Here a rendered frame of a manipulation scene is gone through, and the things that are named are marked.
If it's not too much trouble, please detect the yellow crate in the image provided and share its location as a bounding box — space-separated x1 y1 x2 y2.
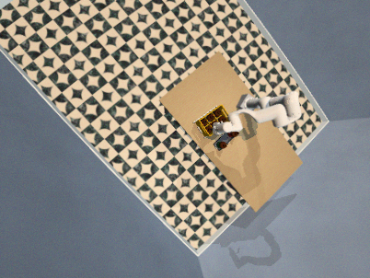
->
195 107 229 136

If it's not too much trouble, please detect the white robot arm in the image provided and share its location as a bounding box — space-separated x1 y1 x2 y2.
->
216 91 302 133

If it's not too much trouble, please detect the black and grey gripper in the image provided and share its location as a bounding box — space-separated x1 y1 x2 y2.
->
212 122 221 135

